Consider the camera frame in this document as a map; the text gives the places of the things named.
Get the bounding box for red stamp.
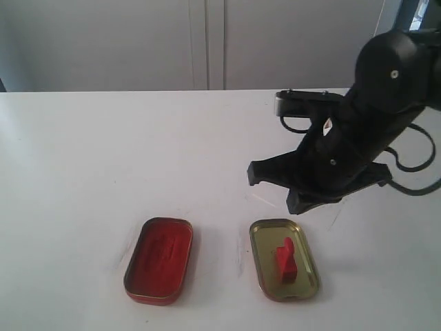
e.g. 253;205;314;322
276;237;298;283

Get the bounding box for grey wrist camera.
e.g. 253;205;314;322
275;90;344;120

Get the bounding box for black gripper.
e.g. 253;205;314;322
247;100;393;214

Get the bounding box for white cabinet doors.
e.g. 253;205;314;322
1;1;400;92

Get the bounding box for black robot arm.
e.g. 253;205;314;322
247;29;440;214

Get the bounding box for gold tin lid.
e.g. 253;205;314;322
249;219;320;301

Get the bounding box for red rectangular tray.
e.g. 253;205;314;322
123;217;194;305

